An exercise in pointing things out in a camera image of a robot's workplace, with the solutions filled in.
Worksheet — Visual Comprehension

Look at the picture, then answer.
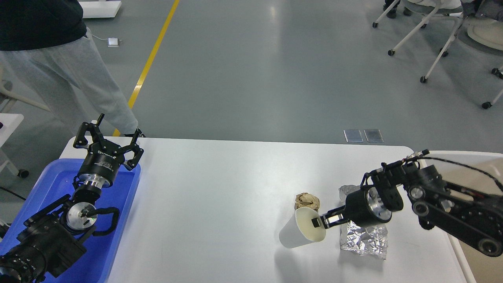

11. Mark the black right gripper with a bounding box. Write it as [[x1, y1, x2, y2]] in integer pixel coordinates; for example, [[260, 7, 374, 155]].
[[311, 187, 392, 229]]

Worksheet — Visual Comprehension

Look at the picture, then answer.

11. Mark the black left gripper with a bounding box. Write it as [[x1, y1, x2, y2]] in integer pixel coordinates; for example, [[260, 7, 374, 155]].
[[73, 114, 144, 188]]

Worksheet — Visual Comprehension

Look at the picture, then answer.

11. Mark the white paper cup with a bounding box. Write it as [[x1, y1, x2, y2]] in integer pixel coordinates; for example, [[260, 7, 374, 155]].
[[279, 207, 326, 248]]

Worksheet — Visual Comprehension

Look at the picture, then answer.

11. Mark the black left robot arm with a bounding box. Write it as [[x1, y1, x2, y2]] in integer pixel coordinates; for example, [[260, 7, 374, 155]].
[[1, 114, 144, 283]]

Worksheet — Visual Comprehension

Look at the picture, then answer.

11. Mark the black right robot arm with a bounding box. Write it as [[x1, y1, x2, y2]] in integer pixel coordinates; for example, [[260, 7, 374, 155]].
[[307, 150, 502, 257]]

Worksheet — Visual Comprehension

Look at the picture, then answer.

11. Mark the crumpled brown paper ball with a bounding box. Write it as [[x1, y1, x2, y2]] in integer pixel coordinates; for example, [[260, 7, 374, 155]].
[[294, 192, 320, 212]]

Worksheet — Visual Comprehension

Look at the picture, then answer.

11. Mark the silver foil bag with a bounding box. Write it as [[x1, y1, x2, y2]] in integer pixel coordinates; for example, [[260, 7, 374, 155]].
[[338, 185, 390, 260]]

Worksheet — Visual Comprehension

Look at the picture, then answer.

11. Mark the blue plastic bin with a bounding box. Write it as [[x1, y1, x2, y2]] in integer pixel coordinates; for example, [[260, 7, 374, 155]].
[[0, 158, 141, 283]]

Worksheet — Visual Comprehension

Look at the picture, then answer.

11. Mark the left metal floor plate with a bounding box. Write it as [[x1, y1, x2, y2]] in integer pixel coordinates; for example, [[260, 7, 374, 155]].
[[343, 129, 363, 143]]

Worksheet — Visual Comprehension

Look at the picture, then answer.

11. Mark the metal floor plate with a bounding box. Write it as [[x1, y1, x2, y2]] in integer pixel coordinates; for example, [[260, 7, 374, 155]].
[[343, 129, 363, 143], [363, 129, 384, 143]]

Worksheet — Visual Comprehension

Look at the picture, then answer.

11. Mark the right metal floor plate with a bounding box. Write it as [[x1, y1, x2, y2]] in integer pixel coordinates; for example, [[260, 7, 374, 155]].
[[363, 129, 384, 143]]

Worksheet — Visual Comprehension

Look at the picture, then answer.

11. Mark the white side table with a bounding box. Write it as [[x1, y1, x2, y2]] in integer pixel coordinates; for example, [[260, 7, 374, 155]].
[[0, 113, 29, 178]]

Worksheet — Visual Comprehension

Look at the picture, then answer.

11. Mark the white power adapter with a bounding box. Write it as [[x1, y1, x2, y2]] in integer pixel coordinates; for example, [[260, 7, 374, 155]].
[[87, 33, 122, 47]]

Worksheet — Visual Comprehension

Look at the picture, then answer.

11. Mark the person in grey trousers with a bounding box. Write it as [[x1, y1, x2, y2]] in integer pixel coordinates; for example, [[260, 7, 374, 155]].
[[0, 0, 141, 136]]

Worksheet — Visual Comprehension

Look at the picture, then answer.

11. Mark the white chair base left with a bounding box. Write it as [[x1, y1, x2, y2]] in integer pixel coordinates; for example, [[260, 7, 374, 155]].
[[0, 66, 51, 113]]

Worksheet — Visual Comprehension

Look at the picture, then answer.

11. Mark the white flat board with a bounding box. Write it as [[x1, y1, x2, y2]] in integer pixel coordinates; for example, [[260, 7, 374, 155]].
[[79, 0, 122, 18]]

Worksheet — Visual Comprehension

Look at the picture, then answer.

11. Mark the beige plastic bin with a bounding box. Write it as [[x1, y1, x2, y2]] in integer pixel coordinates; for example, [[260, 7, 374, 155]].
[[421, 151, 503, 283]]

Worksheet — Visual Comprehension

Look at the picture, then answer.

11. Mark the white rolling chair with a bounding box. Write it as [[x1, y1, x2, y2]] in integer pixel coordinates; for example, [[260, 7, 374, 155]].
[[373, 0, 503, 109]]

